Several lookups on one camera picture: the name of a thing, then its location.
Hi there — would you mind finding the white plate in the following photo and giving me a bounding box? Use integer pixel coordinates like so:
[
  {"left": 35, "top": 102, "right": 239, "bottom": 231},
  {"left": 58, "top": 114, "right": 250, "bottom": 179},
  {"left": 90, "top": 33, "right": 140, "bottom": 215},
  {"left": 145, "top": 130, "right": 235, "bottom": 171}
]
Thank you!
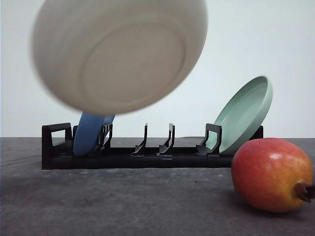
[{"left": 31, "top": 0, "right": 208, "bottom": 116}]

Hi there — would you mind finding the red yellow pomegranate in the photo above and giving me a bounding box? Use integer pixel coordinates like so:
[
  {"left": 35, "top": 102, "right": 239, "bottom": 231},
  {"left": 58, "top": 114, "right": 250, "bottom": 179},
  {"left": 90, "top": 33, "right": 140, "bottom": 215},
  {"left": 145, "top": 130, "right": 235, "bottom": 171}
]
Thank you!
[{"left": 231, "top": 138, "right": 315, "bottom": 212}]

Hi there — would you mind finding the blue plate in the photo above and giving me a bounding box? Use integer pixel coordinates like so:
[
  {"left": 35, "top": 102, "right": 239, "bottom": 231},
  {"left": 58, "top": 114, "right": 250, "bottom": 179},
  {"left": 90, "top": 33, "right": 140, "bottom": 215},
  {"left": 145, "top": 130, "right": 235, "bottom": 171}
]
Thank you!
[{"left": 73, "top": 112, "right": 115, "bottom": 157}]

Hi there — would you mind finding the green plate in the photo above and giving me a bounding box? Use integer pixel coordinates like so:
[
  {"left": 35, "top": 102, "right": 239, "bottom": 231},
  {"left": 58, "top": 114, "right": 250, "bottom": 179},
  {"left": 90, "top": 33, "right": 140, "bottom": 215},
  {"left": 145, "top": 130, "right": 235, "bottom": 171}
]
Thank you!
[{"left": 207, "top": 75, "right": 273, "bottom": 153}]

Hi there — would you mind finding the black dish rack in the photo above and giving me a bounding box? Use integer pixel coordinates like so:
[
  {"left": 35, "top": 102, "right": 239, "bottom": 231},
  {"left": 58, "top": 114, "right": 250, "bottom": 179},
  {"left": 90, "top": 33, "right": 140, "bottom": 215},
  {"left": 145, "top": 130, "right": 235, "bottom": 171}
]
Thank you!
[{"left": 41, "top": 122, "right": 264, "bottom": 170}]

